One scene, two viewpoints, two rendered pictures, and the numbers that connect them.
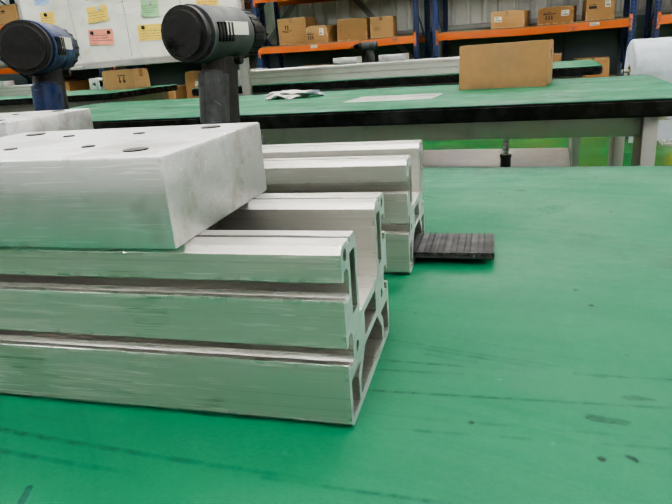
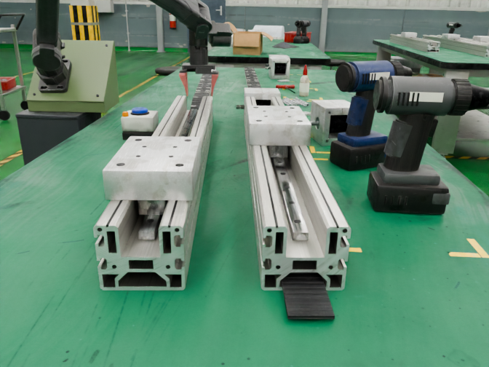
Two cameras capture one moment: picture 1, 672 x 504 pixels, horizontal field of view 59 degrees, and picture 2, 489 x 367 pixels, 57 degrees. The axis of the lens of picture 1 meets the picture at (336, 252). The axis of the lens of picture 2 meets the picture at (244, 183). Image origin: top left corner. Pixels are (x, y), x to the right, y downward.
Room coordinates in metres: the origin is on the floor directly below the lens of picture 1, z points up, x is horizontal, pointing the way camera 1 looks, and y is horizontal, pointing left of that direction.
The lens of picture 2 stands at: (0.25, -0.48, 1.09)
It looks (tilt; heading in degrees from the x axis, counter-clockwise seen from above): 21 degrees down; 73
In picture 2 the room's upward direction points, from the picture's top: 1 degrees clockwise
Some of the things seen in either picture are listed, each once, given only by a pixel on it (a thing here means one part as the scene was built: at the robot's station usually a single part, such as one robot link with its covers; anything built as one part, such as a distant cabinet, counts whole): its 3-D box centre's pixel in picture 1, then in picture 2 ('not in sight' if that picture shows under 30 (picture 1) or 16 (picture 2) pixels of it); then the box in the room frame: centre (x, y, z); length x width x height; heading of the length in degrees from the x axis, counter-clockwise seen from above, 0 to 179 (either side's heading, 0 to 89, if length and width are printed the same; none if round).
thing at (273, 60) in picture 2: not in sight; (276, 68); (1.06, 1.62, 0.83); 0.11 x 0.10 x 0.10; 166
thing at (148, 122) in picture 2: not in sight; (143, 124); (0.34, 0.67, 0.81); 0.10 x 0.08 x 0.06; 164
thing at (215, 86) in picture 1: (237, 102); (431, 145); (0.76, 0.11, 0.89); 0.20 x 0.08 x 0.22; 158
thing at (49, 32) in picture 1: (62, 112); (376, 113); (0.80, 0.34, 0.89); 0.20 x 0.08 x 0.22; 8
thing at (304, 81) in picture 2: not in sight; (304, 80); (0.99, 1.13, 0.84); 0.04 x 0.04 x 0.12
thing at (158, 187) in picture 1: (90, 203); (158, 174); (0.31, 0.13, 0.87); 0.16 x 0.11 x 0.07; 74
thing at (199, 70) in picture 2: not in sight; (207, 81); (0.57, 0.94, 0.88); 0.07 x 0.07 x 0.09; 75
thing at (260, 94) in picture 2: not in sight; (257, 106); (0.67, 0.75, 0.83); 0.12 x 0.09 x 0.10; 164
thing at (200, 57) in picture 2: not in sight; (199, 57); (0.54, 0.94, 0.95); 0.10 x 0.07 x 0.07; 165
